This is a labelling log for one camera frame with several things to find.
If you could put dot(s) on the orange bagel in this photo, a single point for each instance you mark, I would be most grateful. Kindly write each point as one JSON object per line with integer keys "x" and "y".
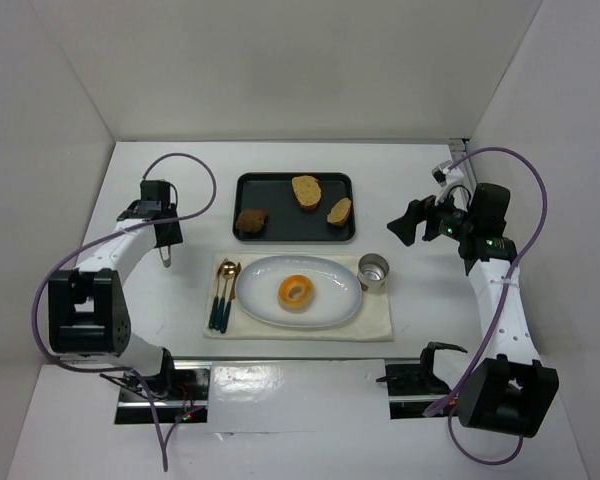
{"x": 295, "y": 293}

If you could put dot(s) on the oval light blue plate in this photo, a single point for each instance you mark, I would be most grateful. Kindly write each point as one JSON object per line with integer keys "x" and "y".
{"x": 337, "y": 291}

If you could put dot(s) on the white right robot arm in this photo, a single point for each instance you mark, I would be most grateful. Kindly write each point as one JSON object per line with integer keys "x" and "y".
{"x": 505, "y": 388}

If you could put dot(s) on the large bread slice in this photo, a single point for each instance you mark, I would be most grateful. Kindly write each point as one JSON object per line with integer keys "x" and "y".
{"x": 307, "y": 191}

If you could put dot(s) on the small bread slice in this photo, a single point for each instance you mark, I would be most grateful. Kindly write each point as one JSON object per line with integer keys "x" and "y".
{"x": 340, "y": 212}

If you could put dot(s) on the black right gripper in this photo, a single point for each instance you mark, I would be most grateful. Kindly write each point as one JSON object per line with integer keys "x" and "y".
{"x": 428, "y": 218}

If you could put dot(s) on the gold spoon green handle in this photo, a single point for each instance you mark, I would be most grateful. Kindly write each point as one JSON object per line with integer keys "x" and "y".
{"x": 219, "y": 289}

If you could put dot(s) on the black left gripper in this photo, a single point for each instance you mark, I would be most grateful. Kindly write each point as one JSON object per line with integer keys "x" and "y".
{"x": 166, "y": 234}

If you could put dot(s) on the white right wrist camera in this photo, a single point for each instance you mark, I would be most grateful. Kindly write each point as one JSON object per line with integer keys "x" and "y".
{"x": 450, "y": 178}

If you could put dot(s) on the black baking tray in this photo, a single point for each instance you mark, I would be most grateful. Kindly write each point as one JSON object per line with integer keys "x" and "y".
{"x": 287, "y": 222}

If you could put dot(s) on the steel cup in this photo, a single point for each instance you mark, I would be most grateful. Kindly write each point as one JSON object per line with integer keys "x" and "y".
{"x": 373, "y": 271}

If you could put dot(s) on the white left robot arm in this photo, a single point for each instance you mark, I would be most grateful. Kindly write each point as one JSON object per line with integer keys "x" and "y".
{"x": 87, "y": 310}

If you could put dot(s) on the beige cloth placemat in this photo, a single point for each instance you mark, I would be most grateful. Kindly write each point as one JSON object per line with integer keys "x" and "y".
{"x": 371, "y": 323}

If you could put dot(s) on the brown chocolate croissant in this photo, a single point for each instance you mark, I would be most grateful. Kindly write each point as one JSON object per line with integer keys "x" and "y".
{"x": 251, "y": 221}

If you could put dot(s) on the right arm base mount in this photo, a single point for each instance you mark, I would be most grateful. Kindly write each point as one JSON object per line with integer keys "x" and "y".
{"x": 412, "y": 384}

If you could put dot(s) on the metal tongs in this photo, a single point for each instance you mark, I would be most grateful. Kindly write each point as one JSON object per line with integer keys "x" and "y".
{"x": 165, "y": 256}

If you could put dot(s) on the gold knife green handle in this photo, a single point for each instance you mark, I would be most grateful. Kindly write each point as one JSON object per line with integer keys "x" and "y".
{"x": 231, "y": 300}

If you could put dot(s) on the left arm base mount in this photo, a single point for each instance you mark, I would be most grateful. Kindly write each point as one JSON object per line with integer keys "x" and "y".
{"x": 180, "y": 392}

